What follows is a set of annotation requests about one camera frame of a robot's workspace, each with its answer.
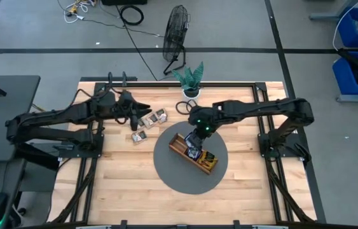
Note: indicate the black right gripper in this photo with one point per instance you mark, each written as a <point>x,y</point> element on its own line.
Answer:
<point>201,135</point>

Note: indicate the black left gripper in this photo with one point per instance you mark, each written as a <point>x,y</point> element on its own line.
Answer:
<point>129,108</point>

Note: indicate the white tea packet dark label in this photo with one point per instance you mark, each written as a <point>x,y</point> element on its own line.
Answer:
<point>141,123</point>
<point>161,115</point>
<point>149,120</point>
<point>139,136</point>

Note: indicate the yellow mango tea packet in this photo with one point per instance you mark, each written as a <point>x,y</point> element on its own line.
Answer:
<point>207,160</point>
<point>210,156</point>
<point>204,163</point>

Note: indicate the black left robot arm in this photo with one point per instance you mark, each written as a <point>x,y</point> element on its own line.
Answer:
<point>70,111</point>

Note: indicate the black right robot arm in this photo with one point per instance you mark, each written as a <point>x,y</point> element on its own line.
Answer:
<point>261,106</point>

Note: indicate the wooden tea organizer box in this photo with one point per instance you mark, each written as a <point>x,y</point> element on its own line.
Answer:
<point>177,143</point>

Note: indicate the round grey woven placemat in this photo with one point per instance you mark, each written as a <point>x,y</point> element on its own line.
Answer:
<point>182,181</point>

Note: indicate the potted green snake plant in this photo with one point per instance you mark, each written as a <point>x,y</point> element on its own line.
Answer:
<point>191,79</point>

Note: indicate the black floor fan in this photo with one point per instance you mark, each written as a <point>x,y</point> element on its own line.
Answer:
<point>175,31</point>

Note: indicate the black table clamp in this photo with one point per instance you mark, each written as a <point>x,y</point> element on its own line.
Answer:
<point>123,224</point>
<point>236,224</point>

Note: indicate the black flat case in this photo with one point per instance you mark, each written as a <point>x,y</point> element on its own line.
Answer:
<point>124,2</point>

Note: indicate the black equipment case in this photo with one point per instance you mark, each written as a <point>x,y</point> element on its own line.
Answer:
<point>42,157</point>

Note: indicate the black chair caster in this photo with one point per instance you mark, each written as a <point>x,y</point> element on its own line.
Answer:
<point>21,212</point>

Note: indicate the black metal table frame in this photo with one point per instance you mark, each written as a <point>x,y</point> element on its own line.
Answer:
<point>153,84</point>

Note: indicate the black mount post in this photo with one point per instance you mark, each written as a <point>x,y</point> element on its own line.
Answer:
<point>124,78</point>

